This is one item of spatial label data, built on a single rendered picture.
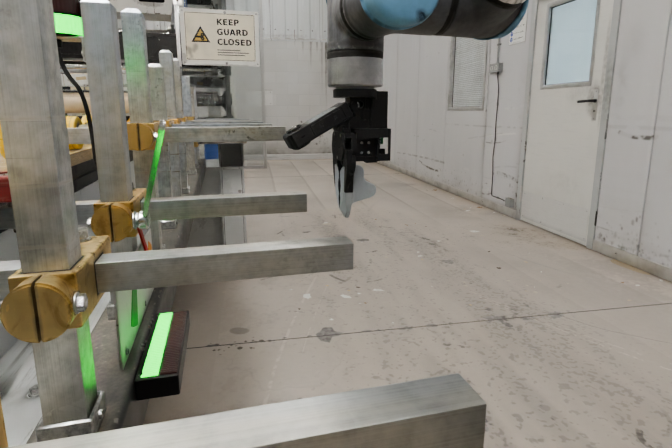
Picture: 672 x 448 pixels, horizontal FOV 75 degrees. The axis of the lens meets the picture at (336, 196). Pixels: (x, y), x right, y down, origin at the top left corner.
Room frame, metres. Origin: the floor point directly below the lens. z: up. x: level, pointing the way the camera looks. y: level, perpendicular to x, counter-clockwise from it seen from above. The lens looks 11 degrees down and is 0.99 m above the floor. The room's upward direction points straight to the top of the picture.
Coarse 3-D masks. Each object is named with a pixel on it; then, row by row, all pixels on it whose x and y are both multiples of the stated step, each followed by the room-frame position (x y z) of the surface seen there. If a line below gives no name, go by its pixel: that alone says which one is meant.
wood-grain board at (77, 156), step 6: (84, 144) 1.24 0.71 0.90; (90, 144) 1.24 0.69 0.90; (72, 150) 1.04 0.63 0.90; (78, 150) 1.04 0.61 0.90; (84, 150) 1.06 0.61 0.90; (90, 150) 1.10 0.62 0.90; (0, 156) 0.90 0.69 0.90; (72, 156) 0.97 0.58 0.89; (78, 156) 1.01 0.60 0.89; (84, 156) 1.05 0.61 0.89; (90, 156) 1.10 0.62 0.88; (0, 162) 0.79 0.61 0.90; (72, 162) 0.96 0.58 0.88; (78, 162) 1.00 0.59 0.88; (0, 168) 0.70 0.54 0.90; (6, 168) 0.70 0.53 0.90
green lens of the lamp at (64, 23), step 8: (56, 16) 0.56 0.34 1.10; (64, 16) 0.57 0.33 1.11; (72, 16) 0.57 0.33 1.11; (56, 24) 0.56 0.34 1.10; (64, 24) 0.57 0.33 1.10; (72, 24) 0.57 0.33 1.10; (80, 24) 0.58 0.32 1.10; (56, 32) 0.56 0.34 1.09; (64, 32) 0.57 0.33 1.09; (72, 32) 0.57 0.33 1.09; (80, 32) 0.58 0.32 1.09
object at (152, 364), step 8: (160, 320) 0.57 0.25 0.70; (168, 320) 0.57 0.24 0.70; (160, 328) 0.55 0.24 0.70; (168, 328) 0.55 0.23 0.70; (160, 336) 0.53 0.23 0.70; (152, 344) 0.51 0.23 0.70; (160, 344) 0.51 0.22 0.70; (152, 352) 0.49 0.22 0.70; (160, 352) 0.49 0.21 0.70; (152, 360) 0.47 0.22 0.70; (160, 360) 0.47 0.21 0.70; (144, 368) 0.45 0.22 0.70; (152, 368) 0.45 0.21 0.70; (144, 376) 0.44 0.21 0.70
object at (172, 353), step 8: (176, 312) 0.60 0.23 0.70; (184, 312) 0.60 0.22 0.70; (176, 320) 0.57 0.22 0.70; (184, 320) 0.57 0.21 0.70; (176, 328) 0.55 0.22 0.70; (176, 336) 0.53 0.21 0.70; (168, 344) 0.51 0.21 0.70; (176, 344) 0.51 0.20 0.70; (168, 352) 0.49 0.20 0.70; (176, 352) 0.49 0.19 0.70; (168, 360) 0.47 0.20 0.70; (176, 360) 0.47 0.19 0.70; (168, 368) 0.45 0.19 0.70; (176, 368) 0.45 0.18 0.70
